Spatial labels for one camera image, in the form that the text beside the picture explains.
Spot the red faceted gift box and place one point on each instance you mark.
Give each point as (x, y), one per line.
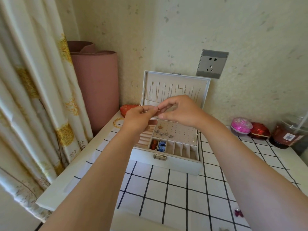
(259, 130)

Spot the pink round trinket box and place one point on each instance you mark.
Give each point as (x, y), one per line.
(241, 125)

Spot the person's left forearm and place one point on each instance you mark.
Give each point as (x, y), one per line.
(91, 185)

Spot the red-brown drop earring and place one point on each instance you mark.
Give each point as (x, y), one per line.
(156, 143)
(152, 144)

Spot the person's right forearm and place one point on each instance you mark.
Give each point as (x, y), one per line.
(260, 180)

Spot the cream gold floral curtain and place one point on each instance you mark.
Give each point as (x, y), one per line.
(29, 93)

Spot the white black-grid table cloth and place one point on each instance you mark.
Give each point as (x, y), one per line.
(156, 194)

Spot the thin gold bangle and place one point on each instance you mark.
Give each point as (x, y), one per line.
(115, 122)

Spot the white drinking straw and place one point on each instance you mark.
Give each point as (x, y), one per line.
(302, 126)

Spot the white wooden jewelry box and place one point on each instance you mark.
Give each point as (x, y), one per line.
(183, 134)

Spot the red heart-shaped box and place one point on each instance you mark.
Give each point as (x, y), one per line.
(128, 109)

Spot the pink rolled mat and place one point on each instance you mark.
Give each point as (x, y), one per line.
(98, 91)

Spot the dark red bow earring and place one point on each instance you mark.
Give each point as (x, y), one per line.
(238, 212)

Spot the person's left hand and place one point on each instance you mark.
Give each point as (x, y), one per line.
(137, 120)

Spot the clear plastic drink cup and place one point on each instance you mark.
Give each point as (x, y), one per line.
(286, 137)

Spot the blue flower drop earring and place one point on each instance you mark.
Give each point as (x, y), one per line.
(164, 143)
(160, 147)

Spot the grey wall socket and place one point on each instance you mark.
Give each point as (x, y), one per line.
(212, 64)

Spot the person's right hand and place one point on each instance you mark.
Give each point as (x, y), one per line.
(185, 110)

